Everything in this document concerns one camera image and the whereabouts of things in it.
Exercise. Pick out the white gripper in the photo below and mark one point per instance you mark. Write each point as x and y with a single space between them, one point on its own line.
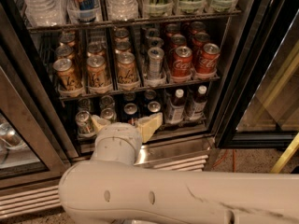
119 130

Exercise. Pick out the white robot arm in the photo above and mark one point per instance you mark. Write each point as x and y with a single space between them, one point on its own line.
110 187

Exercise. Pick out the front left blue can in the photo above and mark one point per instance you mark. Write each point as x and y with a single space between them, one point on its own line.
131 113

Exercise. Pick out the front right blue can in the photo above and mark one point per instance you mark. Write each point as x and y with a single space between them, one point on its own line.
153 107

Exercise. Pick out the front left silver can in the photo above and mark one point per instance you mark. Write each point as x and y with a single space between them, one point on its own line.
84 122

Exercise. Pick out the front right orange can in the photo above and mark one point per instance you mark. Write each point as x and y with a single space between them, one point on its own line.
126 68

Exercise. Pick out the front middle orange can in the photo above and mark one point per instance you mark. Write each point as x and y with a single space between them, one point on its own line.
97 71

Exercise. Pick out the front left orange can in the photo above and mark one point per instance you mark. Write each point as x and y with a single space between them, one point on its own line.
67 74

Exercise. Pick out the silver slim can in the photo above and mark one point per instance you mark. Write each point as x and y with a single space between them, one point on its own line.
156 58

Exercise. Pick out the second row right orange can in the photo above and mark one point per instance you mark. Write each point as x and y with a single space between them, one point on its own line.
123 46

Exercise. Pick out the stainless steel fridge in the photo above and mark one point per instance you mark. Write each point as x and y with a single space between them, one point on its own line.
30 41

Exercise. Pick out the front left red cola can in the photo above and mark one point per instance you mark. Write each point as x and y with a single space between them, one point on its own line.
182 59

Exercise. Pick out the red cola can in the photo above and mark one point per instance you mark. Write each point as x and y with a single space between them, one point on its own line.
182 59
207 59

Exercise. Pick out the second row left orange can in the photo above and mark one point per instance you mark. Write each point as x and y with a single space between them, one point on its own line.
65 51

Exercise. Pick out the closed glass fridge door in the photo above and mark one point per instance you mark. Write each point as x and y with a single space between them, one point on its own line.
33 152

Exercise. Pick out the second row left cola can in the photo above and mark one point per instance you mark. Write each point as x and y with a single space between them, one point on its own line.
177 41

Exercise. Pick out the second row cola can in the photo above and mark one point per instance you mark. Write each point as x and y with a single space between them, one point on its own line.
199 40
177 41

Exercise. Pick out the front right red cola can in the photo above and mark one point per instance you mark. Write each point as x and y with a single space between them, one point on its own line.
207 59

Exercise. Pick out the second row right cola can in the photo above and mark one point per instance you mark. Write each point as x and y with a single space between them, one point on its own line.
199 40

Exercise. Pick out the blue energy drink can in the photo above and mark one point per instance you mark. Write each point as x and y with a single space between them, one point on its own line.
86 9

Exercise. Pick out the open glass fridge door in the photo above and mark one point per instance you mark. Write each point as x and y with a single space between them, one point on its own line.
259 108

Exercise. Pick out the left dark juice bottle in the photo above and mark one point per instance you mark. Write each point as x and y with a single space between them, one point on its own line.
175 107

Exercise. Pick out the dark juice bottle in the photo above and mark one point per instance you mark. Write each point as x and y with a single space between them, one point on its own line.
196 105
175 107

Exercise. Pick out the right dark juice bottle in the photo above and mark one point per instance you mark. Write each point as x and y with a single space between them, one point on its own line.
196 105

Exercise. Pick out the yellow black cart frame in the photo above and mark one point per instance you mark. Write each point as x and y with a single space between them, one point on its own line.
292 148

